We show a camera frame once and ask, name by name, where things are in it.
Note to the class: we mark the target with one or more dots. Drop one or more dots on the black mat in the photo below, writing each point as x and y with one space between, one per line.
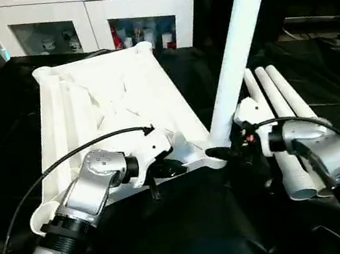
195 234

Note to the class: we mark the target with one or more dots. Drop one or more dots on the white plastic table leg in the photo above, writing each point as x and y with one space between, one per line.
289 93
297 177
239 36
272 92

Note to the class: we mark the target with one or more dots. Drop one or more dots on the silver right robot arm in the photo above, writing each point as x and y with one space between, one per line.
335 164

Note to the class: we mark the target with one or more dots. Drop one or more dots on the white plastic table top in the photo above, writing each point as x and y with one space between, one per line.
106 99

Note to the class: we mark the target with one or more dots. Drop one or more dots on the white cabinet with glass doors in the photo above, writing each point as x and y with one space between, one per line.
90 9

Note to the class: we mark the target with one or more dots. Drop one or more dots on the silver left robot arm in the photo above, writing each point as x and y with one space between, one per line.
76 229

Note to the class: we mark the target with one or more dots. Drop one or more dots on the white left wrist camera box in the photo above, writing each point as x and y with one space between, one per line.
150 147

